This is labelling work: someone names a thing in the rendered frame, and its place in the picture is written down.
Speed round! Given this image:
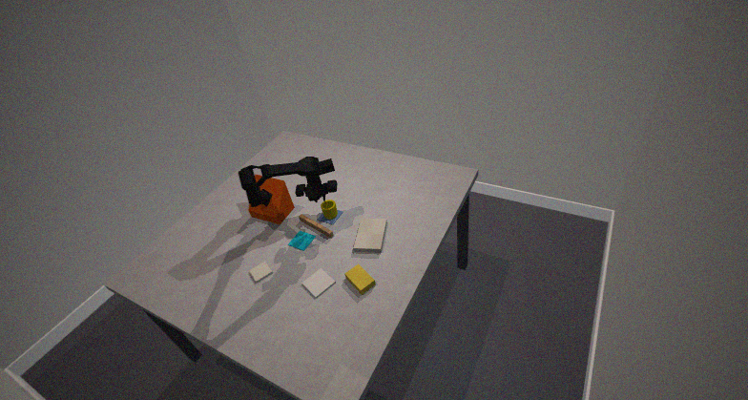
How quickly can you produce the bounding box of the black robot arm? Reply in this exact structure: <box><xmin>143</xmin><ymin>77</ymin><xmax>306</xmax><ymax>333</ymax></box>
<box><xmin>239</xmin><ymin>157</ymin><xmax>335</xmax><ymax>207</ymax></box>

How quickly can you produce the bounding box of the yellow cup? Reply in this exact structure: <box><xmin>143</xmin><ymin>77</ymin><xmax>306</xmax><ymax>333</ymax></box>
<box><xmin>321</xmin><ymin>200</ymin><xmax>338</xmax><ymax>220</ymax></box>

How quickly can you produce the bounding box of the yellow rectangular block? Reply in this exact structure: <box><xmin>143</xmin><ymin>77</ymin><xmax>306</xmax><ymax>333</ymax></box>
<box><xmin>344</xmin><ymin>264</ymin><xmax>376</xmax><ymax>295</ymax></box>

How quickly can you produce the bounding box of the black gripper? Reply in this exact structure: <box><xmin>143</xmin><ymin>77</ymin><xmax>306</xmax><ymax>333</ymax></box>
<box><xmin>296</xmin><ymin>176</ymin><xmax>338</xmax><ymax>201</ymax></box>

